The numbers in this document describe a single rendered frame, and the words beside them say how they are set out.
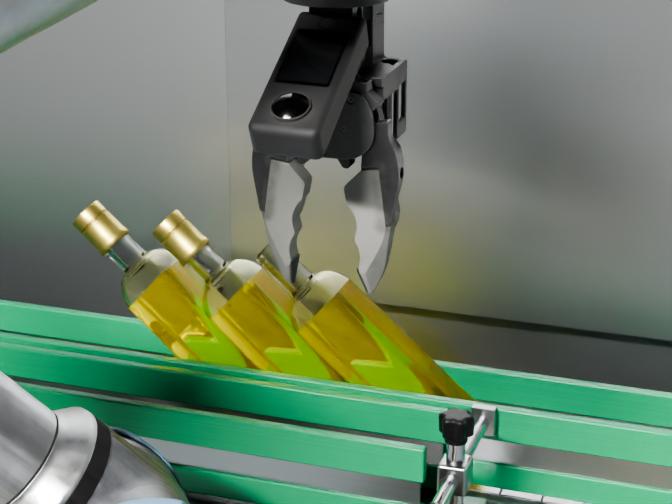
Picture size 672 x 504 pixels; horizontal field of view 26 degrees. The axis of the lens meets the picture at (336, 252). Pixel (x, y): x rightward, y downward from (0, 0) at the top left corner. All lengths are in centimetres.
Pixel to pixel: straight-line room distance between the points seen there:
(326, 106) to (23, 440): 29
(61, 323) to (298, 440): 36
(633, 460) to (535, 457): 9
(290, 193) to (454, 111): 43
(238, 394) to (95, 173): 35
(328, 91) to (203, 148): 63
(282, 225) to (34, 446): 22
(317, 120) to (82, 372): 60
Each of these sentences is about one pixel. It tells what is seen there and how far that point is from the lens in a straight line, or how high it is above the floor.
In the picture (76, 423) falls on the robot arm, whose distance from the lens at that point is 100.
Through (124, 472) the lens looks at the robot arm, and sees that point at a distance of 99.
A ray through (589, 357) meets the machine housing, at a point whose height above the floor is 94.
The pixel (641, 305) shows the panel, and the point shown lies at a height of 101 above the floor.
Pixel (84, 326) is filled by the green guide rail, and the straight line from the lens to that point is 152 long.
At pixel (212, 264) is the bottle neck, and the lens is 138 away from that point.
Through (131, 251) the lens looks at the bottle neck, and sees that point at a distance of 141.
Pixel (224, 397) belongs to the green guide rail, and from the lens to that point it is 136.
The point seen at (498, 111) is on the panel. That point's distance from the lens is 138.
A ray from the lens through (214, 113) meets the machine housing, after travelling 151.
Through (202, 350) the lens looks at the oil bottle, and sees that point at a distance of 139.
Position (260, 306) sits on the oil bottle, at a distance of 135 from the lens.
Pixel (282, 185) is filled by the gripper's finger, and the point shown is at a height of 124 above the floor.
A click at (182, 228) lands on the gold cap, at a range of 138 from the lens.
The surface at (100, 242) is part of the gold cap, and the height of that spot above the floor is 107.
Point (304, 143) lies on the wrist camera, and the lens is 88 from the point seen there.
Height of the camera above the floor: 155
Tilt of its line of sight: 21 degrees down
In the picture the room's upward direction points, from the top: straight up
